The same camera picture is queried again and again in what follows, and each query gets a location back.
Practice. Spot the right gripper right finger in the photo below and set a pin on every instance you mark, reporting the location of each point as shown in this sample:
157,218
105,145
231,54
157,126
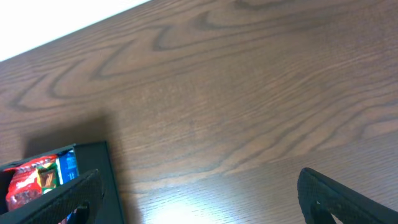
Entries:
323,200

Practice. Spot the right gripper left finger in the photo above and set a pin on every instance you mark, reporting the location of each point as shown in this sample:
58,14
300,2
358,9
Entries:
83,197

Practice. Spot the blue Oreo wrapper pack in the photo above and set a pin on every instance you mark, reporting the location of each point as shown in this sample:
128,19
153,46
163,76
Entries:
67,167

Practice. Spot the dark green box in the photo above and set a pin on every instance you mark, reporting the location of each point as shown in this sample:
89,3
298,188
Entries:
89,157

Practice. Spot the green red KitKat bar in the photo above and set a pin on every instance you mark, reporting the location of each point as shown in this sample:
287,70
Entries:
48,178

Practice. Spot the red Hacks candy bag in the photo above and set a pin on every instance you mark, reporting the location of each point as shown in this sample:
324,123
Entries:
23,187

